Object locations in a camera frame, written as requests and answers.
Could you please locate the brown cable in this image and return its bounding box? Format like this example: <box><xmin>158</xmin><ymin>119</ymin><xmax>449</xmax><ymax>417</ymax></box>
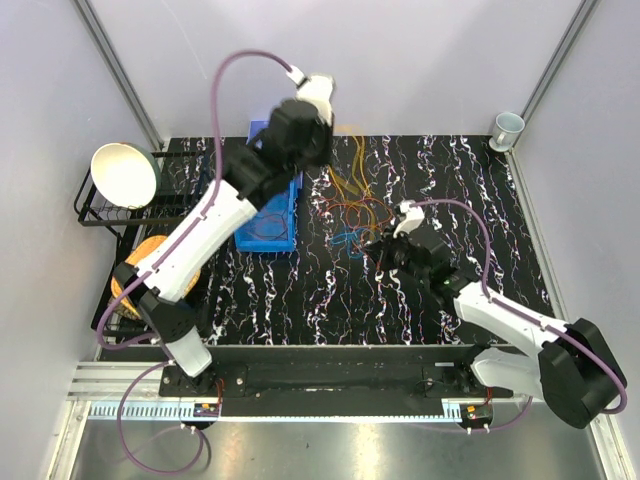
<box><xmin>244</xmin><ymin>209</ymin><xmax>294</xmax><ymax>244</ymax></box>

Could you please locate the white mug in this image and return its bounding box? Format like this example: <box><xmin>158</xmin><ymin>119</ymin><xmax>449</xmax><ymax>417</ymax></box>
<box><xmin>489</xmin><ymin>112</ymin><xmax>526</xmax><ymax>153</ymax></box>

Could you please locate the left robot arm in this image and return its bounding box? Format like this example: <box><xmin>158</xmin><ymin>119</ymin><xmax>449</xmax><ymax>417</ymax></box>
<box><xmin>115</xmin><ymin>99</ymin><xmax>334</xmax><ymax>396</ymax></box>

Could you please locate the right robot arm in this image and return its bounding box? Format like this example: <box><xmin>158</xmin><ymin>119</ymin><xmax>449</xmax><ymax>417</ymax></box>
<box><xmin>365</xmin><ymin>231</ymin><xmax>627</xmax><ymax>429</ymax></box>

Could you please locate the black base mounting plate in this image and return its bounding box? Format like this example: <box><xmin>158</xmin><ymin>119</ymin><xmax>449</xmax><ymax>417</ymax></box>
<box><xmin>159</xmin><ymin>346</ymin><xmax>512</xmax><ymax>422</ymax></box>

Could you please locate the aluminium frame rail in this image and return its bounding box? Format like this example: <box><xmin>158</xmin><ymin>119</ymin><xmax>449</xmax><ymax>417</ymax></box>
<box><xmin>68</xmin><ymin>362</ymin><xmax>526</xmax><ymax>424</ymax></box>

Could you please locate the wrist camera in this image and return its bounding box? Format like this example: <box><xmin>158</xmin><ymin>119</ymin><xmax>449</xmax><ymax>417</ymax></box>
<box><xmin>287</xmin><ymin>66</ymin><xmax>335</xmax><ymax>126</ymax></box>
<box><xmin>393</xmin><ymin>200</ymin><xmax>425</xmax><ymax>238</ymax></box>

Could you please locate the black wire dish rack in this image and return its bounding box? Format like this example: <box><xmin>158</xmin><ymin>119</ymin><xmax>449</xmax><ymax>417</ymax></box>
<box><xmin>73</xmin><ymin>146</ymin><xmax>230</xmax><ymax>338</ymax></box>

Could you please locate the yellow cable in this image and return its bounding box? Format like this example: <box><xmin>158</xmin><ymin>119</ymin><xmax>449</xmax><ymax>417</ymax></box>
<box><xmin>327</xmin><ymin>124</ymin><xmax>374</xmax><ymax>201</ymax></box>

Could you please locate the orange woven basket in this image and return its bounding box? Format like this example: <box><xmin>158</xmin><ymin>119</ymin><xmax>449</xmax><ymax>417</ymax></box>
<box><xmin>110</xmin><ymin>235</ymin><xmax>201</xmax><ymax>321</ymax></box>

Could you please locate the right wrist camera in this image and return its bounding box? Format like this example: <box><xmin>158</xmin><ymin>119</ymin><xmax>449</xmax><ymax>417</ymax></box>
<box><xmin>393</xmin><ymin>200</ymin><xmax>425</xmax><ymax>238</ymax></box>

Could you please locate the light purple plastic bin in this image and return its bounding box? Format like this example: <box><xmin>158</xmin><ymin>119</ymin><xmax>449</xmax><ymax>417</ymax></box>
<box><xmin>247</xmin><ymin>120</ymin><xmax>269</xmax><ymax>143</ymax></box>

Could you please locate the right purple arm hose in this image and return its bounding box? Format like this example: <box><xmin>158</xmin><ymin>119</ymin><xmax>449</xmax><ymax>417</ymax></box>
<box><xmin>399</xmin><ymin>198</ymin><xmax>629</xmax><ymax>434</ymax></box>

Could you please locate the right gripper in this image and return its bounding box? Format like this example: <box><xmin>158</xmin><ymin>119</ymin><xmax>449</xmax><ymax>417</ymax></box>
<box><xmin>364</xmin><ymin>225</ymin><xmax>428</xmax><ymax>286</ymax></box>

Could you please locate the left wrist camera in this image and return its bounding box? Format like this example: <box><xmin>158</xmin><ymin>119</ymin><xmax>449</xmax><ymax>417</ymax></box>
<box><xmin>287</xmin><ymin>66</ymin><xmax>335</xmax><ymax>126</ymax></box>

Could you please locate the blue plastic bin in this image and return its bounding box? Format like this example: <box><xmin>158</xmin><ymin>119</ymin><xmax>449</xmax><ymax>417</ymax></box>
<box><xmin>234</xmin><ymin>174</ymin><xmax>303</xmax><ymax>253</ymax></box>

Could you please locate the white bowl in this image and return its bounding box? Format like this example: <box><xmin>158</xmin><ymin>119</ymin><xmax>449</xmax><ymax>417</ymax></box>
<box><xmin>90</xmin><ymin>142</ymin><xmax>161</xmax><ymax>209</ymax></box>

